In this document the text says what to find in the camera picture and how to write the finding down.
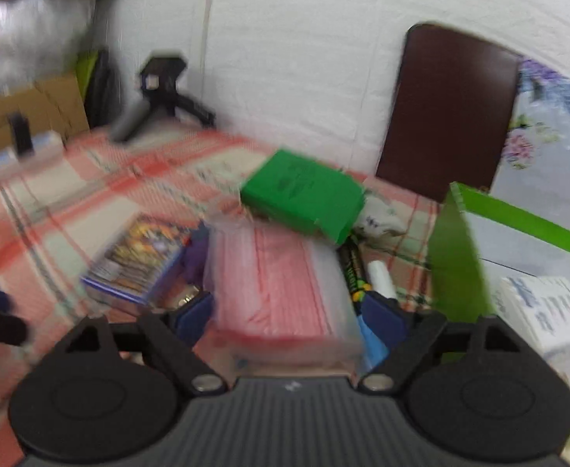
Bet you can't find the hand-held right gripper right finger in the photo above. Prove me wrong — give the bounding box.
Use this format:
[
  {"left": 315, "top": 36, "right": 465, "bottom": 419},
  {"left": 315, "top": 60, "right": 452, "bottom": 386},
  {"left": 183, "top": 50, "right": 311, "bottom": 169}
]
[{"left": 358, "top": 292, "right": 517, "bottom": 396}]

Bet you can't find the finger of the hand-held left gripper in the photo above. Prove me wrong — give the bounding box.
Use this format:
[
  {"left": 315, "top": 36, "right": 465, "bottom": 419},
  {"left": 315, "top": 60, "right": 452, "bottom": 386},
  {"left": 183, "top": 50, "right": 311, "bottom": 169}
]
[{"left": 0, "top": 283, "right": 29, "bottom": 347}]

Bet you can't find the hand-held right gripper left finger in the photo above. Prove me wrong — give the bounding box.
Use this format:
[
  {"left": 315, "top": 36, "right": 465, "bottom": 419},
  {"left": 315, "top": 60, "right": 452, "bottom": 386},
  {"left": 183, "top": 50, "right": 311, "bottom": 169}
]
[{"left": 66, "top": 292, "right": 227, "bottom": 397}]

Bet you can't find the black marker with white cap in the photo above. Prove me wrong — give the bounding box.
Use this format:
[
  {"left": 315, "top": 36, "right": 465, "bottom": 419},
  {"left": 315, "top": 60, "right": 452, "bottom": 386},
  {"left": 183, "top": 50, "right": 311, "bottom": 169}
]
[{"left": 367, "top": 259, "right": 399, "bottom": 302}]

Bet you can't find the black marker with blue cap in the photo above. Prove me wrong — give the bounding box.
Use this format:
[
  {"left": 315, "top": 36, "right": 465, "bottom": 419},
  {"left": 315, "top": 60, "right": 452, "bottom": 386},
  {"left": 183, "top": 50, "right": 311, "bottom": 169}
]
[{"left": 338, "top": 236, "right": 390, "bottom": 368}]

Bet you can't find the pack of pink face masks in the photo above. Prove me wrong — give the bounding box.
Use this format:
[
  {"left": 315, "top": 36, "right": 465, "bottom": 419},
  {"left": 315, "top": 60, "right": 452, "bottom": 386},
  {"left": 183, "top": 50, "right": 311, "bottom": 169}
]
[{"left": 203, "top": 221, "right": 364, "bottom": 371}]

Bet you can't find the green cardboard box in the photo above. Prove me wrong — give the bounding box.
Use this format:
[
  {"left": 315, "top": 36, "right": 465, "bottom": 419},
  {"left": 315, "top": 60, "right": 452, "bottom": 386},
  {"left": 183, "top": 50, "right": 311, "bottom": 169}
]
[{"left": 427, "top": 181, "right": 570, "bottom": 385}]

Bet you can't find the printed cloth drawstring pouch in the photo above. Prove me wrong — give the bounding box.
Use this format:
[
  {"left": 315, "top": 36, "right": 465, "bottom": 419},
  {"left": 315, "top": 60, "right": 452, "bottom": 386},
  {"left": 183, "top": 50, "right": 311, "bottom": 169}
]
[{"left": 352, "top": 193, "right": 408, "bottom": 240}]

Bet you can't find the purple object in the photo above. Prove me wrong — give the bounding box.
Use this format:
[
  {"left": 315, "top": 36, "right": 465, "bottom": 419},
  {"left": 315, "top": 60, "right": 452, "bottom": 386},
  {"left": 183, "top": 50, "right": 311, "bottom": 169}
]
[{"left": 182, "top": 224, "right": 214, "bottom": 289}]

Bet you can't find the colourful card pack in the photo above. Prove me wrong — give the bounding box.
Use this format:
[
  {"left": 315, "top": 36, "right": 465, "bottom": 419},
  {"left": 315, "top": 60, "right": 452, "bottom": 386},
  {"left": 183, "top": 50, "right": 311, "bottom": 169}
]
[{"left": 81, "top": 213, "right": 194, "bottom": 308}]

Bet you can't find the plaid tablecloth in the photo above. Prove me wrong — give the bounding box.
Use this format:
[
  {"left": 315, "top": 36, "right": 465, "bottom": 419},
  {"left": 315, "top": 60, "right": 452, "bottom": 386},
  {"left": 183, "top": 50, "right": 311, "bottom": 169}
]
[{"left": 0, "top": 126, "right": 444, "bottom": 448}]

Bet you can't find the small green carton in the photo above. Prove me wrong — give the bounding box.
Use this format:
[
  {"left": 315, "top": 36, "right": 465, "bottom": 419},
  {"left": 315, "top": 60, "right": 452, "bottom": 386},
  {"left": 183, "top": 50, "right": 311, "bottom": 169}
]
[{"left": 239, "top": 149, "right": 368, "bottom": 245}]

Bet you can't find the white box with blue print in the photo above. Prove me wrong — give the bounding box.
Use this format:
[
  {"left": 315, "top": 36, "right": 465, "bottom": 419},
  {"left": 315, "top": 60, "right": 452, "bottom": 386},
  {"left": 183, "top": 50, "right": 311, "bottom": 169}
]
[{"left": 496, "top": 276, "right": 570, "bottom": 357}]

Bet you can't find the small white box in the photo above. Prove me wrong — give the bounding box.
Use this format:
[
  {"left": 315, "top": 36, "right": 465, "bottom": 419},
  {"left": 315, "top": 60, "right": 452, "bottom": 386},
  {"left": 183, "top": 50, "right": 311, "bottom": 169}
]
[{"left": 0, "top": 132, "right": 68, "bottom": 182}]

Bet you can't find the small black object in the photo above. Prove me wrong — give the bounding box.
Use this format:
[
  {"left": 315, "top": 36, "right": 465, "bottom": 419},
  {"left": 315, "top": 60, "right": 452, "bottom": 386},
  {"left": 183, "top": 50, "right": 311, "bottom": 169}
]
[{"left": 7, "top": 112, "right": 35, "bottom": 157}]

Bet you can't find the dark brown chair back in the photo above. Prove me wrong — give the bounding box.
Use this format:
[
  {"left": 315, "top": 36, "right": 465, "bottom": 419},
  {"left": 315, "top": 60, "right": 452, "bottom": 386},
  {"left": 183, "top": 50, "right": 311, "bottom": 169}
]
[{"left": 374, "top": 22, "right": 525, "bottom": 204}]

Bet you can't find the floral plastic sheet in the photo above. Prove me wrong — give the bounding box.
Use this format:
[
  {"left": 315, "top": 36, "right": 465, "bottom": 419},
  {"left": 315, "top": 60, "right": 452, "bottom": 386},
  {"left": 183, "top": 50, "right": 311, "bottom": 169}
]
[{"left": 488, "top": 57, "right": 570, "bottom": 246}]

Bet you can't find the black handheld device grey handle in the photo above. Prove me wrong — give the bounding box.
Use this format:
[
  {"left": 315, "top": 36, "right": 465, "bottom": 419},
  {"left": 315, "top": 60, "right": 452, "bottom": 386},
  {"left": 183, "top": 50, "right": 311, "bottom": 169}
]
[{"left": 111, "top": 53, "right": 218, "bottom": 144}]

